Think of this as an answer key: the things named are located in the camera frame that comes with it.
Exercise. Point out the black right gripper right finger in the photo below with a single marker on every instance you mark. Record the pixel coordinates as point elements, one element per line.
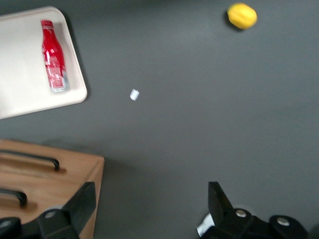
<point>224,219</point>

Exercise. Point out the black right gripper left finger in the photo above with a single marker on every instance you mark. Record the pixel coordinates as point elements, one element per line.
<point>79,204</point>

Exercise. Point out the red coke bottle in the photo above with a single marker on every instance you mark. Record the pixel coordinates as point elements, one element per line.
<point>53,57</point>

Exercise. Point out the beige plastic tray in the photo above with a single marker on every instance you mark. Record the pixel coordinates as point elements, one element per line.
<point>22,74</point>

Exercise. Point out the white label tag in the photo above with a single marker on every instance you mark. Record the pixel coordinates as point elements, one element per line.
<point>205,226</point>

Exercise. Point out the wooden drawer cabinet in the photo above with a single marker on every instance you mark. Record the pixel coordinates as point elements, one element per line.
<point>49,189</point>

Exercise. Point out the white paper scrap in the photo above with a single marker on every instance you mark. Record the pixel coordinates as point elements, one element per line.
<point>134,94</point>

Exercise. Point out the yellow lemon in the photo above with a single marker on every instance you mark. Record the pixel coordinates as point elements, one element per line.
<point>242,16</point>

